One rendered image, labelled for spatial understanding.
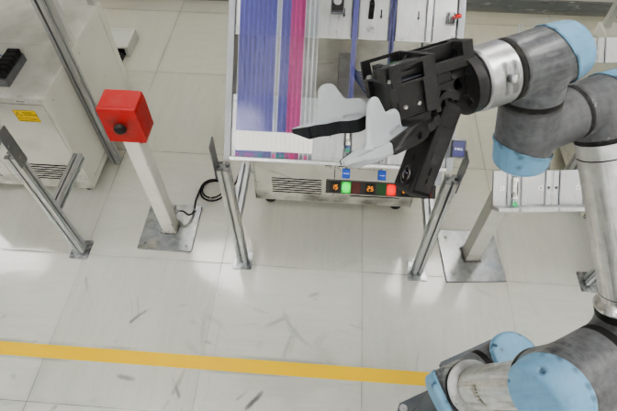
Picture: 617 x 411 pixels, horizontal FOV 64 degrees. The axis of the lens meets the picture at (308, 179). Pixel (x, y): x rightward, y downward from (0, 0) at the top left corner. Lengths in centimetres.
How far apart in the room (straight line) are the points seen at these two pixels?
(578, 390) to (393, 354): 126
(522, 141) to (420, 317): 148
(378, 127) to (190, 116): 230
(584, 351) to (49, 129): 195
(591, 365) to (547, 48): 45
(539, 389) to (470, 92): 45
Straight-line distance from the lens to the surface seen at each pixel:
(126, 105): 171
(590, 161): 78
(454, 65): 57
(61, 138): 225
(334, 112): 59
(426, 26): 157
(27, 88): 218
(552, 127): 68
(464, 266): 222
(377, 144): 47
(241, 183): 200
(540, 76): 62
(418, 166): 57
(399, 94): 52
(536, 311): 224
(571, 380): 82
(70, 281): 232
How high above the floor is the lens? 189
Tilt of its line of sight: 53 degrees down
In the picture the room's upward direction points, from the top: straight up
